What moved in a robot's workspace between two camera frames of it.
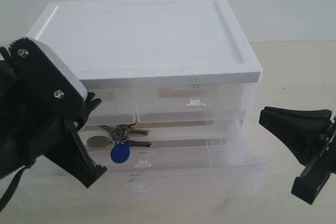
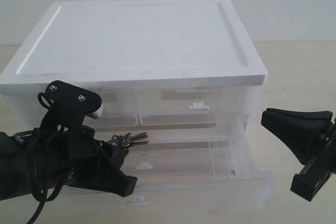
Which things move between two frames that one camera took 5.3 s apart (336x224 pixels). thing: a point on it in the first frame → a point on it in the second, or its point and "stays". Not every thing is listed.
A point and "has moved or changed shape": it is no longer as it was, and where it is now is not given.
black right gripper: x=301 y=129 stays
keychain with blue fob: x=119 y=134 has moved or changed shape
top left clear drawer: x=118 y=106 stays
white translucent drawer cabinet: x=154 y=61 stays
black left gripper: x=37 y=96 → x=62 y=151
